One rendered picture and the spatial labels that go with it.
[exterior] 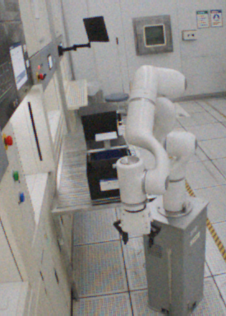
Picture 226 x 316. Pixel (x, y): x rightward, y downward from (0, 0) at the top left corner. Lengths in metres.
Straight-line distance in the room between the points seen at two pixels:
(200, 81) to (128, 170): 5.54
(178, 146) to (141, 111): 0.52
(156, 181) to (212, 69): 5.60
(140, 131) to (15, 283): 0.77
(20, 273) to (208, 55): 5.64
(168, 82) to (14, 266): 0.90
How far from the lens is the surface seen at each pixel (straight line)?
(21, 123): 2.02
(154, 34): 5.99
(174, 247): 1.76
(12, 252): 1.28
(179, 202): 1.71
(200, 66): 6.41
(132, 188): 1.01
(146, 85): 1.12
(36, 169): 2.12
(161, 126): 1.45
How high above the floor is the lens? 1.75
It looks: 24 degrees down
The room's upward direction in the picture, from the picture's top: 8 degrees counter-clockwise
